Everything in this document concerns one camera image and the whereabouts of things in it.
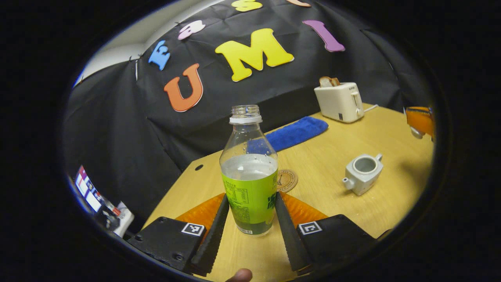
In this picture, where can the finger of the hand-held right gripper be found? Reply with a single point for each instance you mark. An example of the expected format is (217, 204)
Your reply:
(420, 119)

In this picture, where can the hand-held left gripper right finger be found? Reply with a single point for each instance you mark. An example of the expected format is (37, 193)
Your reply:
(291, 243)

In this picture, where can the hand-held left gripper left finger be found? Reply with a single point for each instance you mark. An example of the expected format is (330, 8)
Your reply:
(213, 239)

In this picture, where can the clear green-label water bottle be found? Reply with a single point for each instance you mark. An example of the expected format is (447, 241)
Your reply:
(250, 196)

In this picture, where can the round wooden coaster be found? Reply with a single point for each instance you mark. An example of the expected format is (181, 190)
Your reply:
(289, 181)

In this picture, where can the white ceramic teacup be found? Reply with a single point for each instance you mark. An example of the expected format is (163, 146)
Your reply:
(362, 176)

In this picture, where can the white toaster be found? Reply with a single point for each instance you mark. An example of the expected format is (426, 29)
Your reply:
(338, 102)

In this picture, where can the white side table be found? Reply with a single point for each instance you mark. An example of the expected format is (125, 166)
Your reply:
(125, 221)

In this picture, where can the bread slice in toaster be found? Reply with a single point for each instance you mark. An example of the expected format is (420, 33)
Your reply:
(328, 81)

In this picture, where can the blue towel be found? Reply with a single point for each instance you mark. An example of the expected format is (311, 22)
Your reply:
(297, 131)

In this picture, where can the computer monitor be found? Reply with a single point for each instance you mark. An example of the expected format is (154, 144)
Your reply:
(88, 192)

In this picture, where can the black backdrop cloth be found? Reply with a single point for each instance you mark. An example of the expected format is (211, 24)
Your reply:
(117, 137)

